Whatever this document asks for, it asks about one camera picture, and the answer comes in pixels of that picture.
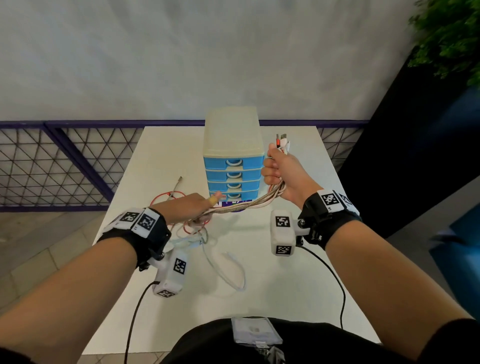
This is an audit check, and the purple metal mesh fence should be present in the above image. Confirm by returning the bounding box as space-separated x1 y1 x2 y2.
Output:
0 119 370 213

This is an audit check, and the purple round sticker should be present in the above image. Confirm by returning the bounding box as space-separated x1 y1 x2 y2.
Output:
221 200 254 213

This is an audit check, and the black right camera cable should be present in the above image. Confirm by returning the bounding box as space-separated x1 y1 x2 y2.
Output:
296 244 347 330

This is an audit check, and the black left camera cable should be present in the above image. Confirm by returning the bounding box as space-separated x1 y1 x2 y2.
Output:
123 280 161 364

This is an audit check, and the person's left hand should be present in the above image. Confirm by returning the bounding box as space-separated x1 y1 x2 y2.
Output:
149 191 227 227

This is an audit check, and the blue and white drawer cabinet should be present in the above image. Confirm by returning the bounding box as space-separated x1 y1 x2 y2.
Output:
202 106 266 203

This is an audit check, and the person's right forearm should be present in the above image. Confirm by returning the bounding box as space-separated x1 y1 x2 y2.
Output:
325 220 473 361

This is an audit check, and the green plant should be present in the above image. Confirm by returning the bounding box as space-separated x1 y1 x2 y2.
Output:
407 0 480 87

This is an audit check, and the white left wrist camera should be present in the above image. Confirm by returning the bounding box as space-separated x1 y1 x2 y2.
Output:
144 247 190 299

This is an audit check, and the white cable bundle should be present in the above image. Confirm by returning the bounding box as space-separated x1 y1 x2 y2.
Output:
175 221 247 293

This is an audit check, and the person's left forearm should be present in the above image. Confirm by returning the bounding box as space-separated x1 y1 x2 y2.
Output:
0 236 139 364

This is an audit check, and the blue seat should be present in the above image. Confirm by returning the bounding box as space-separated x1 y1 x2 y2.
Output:
429 204 480 320

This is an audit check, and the black wrist strap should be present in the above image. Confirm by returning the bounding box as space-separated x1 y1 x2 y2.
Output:
96 207 173 272
298 188 364 251

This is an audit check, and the person's right hand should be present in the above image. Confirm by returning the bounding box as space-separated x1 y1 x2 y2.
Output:
260 143 323 211

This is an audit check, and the black partition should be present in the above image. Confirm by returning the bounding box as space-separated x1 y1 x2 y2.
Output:
337 59 480 239

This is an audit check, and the black left wrist strap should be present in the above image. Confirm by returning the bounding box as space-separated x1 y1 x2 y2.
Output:
96 207 173 272

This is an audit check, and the black right wrist strap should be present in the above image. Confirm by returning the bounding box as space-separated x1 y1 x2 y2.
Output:
298 188 364 251

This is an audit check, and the person's black shirt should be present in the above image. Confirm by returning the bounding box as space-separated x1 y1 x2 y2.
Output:
0 316 480 364

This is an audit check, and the clear badge holder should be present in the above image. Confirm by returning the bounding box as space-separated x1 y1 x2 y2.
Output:
230 316 285 364

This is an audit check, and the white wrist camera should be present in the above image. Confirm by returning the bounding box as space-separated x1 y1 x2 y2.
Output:
144 247 190 299
269 209 311 257

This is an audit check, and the black camera cable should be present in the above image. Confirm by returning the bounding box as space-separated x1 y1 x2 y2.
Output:
296 244 347 330
123 280 161 364

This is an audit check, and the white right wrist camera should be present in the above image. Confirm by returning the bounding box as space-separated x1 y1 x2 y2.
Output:
269 209 311 257

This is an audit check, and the white table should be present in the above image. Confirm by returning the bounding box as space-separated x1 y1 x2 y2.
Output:
81 125 382 355

